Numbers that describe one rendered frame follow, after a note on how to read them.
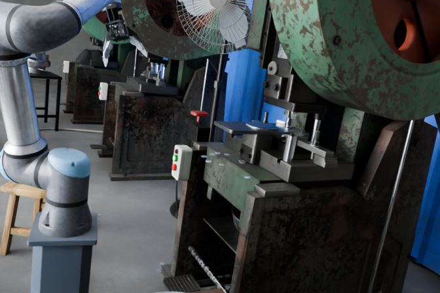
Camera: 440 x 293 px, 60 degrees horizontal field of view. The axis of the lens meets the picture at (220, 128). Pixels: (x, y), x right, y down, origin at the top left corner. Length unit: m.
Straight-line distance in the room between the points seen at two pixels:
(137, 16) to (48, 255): 1.70
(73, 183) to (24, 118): 0.22
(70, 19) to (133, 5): 1.53
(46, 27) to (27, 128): 0.32
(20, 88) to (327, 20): 0.80
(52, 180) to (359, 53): 0.89
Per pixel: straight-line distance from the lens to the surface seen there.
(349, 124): 1.53
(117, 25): 1.43
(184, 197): 1.65
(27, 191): 1.87
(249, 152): 1.42
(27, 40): 1.04
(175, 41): 2.64
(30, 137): 1.22
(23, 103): 1.17
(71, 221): 1.22
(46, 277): 1.29
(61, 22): 1.05
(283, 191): 1.23
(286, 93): 1.41
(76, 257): 1.26
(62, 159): 1.17
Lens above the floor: 1.05
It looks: 12 degrees down
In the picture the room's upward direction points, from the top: 8 degrees clockwise
